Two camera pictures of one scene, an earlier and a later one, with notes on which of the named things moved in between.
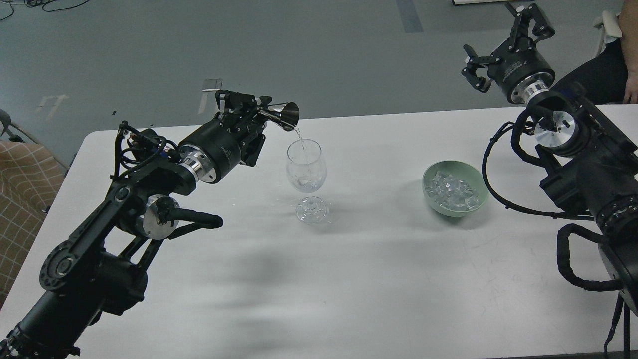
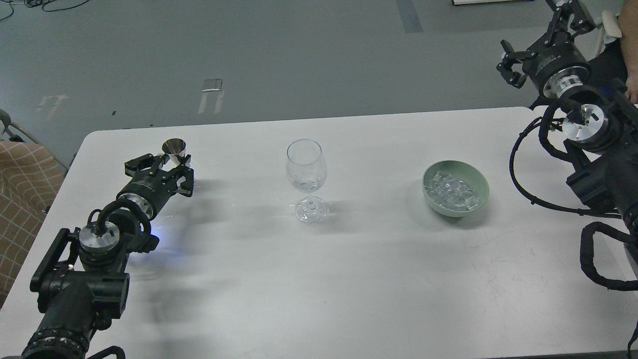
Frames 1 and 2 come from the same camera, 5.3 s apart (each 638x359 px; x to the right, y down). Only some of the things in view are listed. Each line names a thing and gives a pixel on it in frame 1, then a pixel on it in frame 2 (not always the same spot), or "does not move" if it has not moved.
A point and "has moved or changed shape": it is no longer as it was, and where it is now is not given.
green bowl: x=455 y=188 does not move
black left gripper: x=214 y=151 → x=152 y=188
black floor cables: x=41 y=3 does not move
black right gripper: x=518 y=68 → x=557 y=63
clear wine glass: x=306 y=171 does not move
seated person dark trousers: x=603 y=77 does not move
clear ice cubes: x=450 y=192 does not move
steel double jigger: x=288 y=113 has moved or changed shape
